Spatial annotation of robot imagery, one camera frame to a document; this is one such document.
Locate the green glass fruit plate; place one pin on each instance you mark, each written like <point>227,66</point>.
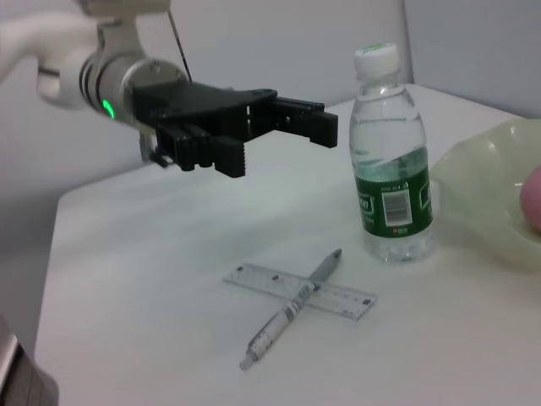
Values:
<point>477,203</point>

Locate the clear bottle with green label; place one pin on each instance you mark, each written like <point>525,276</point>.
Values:
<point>389,127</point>

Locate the pink toy peach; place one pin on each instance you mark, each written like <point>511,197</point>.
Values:
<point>532,199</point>

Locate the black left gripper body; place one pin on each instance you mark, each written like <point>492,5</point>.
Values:
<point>203,105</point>

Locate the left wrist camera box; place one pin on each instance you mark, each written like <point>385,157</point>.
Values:
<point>127,6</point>

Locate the grey transparent pen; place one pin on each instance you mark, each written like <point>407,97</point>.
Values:
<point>274,325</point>

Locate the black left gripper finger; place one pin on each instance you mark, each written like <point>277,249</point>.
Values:
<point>228,158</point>
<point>321,127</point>

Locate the transparent plastic ruler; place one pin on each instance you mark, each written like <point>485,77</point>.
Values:
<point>262,277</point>

